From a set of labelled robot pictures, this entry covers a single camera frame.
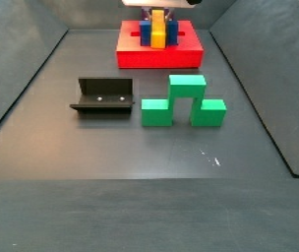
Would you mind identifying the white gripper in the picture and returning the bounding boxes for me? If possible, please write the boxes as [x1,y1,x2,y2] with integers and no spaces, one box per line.
[121,0,202,8]

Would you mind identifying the yellow rectangular block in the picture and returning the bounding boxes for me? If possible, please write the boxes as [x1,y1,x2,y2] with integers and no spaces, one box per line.
[150,10,165,49]

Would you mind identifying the red slotted board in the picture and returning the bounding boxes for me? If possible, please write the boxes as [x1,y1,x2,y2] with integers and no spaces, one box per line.
[114,21,204,69]

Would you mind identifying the dark blue U-shaped block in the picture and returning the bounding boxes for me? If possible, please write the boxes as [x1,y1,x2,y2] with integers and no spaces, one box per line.
[138,20,178,46]

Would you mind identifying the green arch-shaped block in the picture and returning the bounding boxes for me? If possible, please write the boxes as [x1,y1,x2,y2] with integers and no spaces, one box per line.
[140,74,227,127]

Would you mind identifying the black angle bracket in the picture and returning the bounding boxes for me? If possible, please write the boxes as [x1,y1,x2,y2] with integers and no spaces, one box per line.
[69,77,133,111]

